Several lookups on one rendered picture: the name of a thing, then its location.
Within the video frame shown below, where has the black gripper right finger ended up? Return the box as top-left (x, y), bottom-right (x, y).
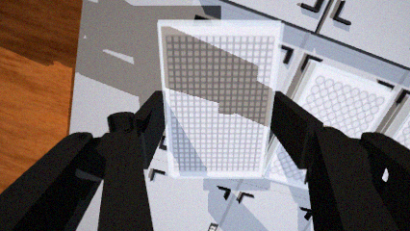
top-left (270, 91), bottom-right (410, 231)

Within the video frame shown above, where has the grey deck plate with rectangular bays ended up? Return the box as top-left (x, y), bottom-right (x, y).
top-left (69, 0), bottom-right (410, 231)

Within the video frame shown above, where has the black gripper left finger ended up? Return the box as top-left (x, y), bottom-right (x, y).
top-left (0, 90), bottom-right (166, 231)

